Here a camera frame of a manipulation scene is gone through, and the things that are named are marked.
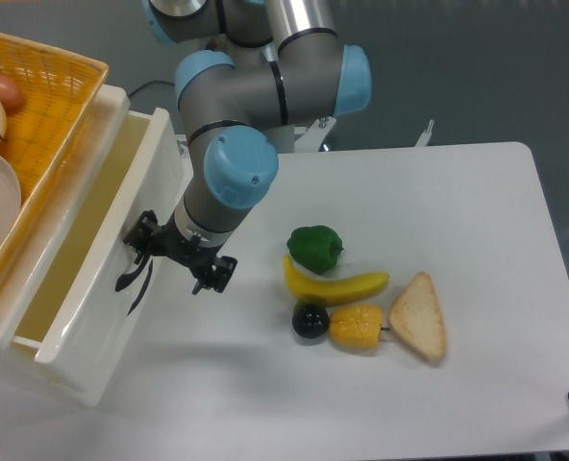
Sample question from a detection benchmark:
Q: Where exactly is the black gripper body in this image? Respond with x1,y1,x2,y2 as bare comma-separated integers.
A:
158,223,227,272

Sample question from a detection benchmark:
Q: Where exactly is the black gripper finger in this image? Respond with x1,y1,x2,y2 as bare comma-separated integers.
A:
123,210,161,264
190,256,237,295

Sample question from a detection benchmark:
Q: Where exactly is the black top drawer handle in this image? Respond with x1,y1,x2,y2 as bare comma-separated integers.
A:
114,255,148,292

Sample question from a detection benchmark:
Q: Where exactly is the black drawer handle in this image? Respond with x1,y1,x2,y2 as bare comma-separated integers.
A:
127,261,154,316
114,255,148,292

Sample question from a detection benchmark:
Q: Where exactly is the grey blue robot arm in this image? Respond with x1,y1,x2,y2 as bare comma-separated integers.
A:
115,1,372,292

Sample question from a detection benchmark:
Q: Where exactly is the white drawer cabinet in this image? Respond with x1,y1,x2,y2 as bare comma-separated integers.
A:
0,85,136,409

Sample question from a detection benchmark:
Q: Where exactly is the yellow banana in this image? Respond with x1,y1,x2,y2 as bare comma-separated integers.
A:
283,255,390,307

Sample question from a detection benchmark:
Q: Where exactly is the green bell pepper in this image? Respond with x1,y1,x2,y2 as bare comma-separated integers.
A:
286,225,343,275

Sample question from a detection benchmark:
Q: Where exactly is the dark purple mangosteen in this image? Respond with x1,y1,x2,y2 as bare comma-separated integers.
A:
291,303,330,344

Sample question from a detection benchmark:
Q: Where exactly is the yellow bell pepper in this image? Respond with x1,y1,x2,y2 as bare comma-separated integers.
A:
329,304,390,349

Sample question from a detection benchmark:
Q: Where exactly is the yellow woven basket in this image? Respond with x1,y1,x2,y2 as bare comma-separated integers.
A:
0,33,109,274

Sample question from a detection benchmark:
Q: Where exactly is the triangular bread slice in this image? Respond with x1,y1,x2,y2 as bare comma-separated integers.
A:
387,272,447,363

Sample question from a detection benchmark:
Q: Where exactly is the black bottom drawer handle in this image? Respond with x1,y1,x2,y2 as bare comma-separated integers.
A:
127,261,154,316

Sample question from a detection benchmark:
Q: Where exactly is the black cable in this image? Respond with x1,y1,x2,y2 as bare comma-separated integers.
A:
127,80,176,102

